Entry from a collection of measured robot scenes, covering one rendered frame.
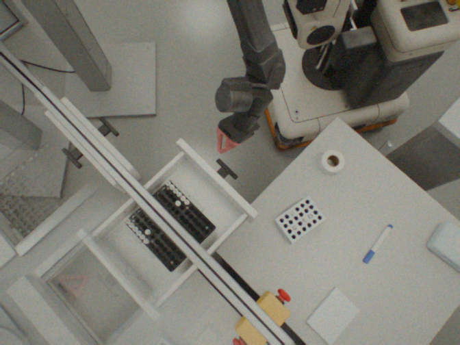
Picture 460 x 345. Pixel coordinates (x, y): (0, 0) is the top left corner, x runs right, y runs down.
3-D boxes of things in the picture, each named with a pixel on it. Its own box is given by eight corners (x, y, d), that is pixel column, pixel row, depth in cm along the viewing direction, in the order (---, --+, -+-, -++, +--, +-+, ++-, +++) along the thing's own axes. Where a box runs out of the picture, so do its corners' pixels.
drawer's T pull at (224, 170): (218, 158, 96) (218, 157, 94) (238, 177, 94) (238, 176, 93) (209, 168, 95) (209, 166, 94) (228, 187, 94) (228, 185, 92)
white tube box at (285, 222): (305, 197, 107) (308, 195, 104) (322, 220, 106) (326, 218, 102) (273, 221, 105) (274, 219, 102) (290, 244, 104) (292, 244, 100)
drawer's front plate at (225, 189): (185, 150, 105) (180, 137, 94) (255, 219, 100) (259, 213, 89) (181, 154, 104) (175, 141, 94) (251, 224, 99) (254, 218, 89)
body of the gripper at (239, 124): (215, 126, 83) (229, 103, 78) (239, 113, 91) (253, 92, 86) (235, 145, 82) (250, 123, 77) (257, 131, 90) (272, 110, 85)
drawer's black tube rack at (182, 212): (172, 185, 100) (169, 179, 94) (216, 228, 97) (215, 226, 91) (112, 241, 96) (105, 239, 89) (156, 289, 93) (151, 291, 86)
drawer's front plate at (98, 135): (79, 112, 107) (64, 95, 97) (143, 177, 102) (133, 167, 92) (74, 116, 107) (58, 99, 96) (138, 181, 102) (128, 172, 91)
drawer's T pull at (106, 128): (103, 116, 98) (100, 114, 97) (120, 134, 97) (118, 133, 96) (92, 125, 98) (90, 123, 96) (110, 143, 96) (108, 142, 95)
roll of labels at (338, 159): (336, 151, 111) (340, 147, 107) (343, 172, 110) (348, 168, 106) (315, 157, 111) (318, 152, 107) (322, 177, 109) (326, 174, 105)
